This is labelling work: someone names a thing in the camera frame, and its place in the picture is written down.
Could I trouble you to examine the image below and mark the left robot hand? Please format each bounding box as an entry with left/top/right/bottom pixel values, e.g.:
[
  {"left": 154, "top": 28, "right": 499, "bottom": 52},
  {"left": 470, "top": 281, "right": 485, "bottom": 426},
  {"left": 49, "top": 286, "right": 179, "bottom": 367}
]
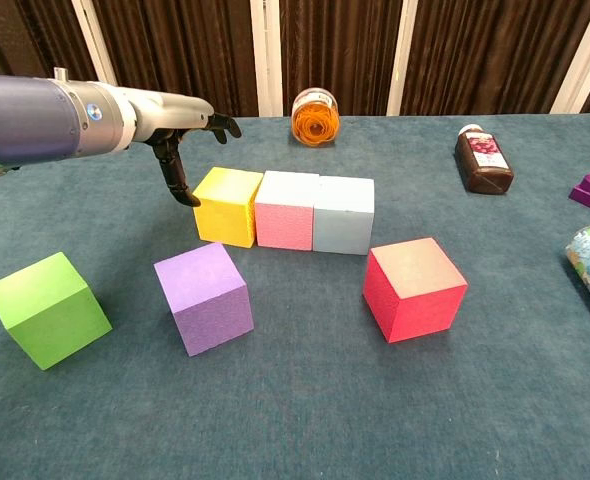
[{"left": 127, "top": 91, "right": 243, "bottom": 208}]

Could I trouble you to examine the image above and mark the yellow foam cube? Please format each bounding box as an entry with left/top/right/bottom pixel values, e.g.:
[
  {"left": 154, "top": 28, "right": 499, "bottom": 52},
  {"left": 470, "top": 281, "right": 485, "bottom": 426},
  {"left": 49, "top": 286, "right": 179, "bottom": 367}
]
[{"left": 192, "top": 166, "right": 265, "bottom": 249}]

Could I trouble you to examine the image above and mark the light blue foam cube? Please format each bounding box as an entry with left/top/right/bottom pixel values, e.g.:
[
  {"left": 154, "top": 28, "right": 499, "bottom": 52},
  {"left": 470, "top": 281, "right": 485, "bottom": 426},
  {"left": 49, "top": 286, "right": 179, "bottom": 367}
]
[{"left": 312, "top": 175, "right": 376, "bottom": 256}]

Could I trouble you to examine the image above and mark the red foam cube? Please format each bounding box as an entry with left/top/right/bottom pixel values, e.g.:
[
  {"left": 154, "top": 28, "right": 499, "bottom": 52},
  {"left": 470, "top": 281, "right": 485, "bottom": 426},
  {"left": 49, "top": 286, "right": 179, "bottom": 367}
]
[{"left": 362, "top": 237, "right": 469, "bottom": 345}]

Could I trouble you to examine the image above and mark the dark brown curtain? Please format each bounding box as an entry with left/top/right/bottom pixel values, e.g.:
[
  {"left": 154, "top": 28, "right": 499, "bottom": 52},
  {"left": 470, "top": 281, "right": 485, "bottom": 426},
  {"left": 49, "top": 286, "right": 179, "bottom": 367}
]
[{"left": 0, "top": 0, "right": 590, "bottom": 126}]

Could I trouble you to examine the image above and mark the orange snack jar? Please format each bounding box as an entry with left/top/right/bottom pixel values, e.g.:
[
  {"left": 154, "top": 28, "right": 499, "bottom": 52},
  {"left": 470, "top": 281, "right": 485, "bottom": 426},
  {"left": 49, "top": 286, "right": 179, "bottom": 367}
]
[{"left": 291, "top": 87, "right": 341, "bottom": 146}]

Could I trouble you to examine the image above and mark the pink foam cube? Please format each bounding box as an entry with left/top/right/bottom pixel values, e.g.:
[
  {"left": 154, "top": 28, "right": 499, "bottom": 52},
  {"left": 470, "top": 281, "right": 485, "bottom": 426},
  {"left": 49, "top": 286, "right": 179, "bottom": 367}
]
[{"left": 253, "top": 170, "right": 320, "bottom": 251}]

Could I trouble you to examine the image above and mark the purple foam cube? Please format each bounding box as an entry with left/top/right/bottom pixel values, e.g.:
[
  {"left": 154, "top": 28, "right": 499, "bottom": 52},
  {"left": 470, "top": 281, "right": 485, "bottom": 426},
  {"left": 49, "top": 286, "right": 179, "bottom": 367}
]
[{"left": 153, "top": 240, "right": 255, "bottom": 358}]

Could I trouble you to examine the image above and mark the green foam cube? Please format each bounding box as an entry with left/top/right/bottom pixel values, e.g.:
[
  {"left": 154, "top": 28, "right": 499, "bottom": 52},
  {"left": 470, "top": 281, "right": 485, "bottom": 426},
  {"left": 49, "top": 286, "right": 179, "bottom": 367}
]
[{"left": 0, "top": 251, "right": 113, "bottom": 372}]

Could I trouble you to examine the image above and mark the teal table cloth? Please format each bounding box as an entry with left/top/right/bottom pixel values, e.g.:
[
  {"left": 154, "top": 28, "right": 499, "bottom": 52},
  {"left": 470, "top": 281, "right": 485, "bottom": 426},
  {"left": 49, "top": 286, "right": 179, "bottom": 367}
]
[{"left": 0, "top": 114, "right": 590, "bottom": 480}]

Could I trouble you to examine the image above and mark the dark juice bottle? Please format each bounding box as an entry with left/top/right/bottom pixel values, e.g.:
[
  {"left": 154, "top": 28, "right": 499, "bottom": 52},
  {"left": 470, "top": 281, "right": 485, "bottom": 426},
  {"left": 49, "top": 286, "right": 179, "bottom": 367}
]
[{"left": 454, "top": 124, "right": 515, "bottom": 195}]

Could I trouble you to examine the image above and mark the white frame pole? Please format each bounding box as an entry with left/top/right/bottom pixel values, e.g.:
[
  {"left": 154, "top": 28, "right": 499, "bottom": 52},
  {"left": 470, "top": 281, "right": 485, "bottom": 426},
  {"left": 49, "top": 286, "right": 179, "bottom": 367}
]
[
  {"left": 549, "top": 0, "right": 590, "bottom": 115},
  {"left": 249, "top": 0, "right": 284, "bottom": 118},
  {"left": 71, "top": 0, "right": 121, "bottom": 89},
  {"left": 386, "top": 0, "right": 416, "bottom": 117}
]

